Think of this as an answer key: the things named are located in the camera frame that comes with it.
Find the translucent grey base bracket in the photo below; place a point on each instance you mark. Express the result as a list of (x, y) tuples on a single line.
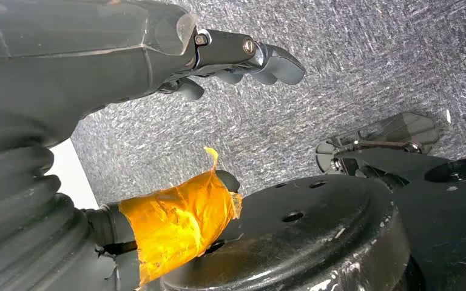
[(414, 128)]

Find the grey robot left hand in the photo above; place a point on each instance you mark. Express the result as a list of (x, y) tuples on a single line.
[(76, 60)]

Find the white panel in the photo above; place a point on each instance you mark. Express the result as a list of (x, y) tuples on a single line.
[(70, 180)]

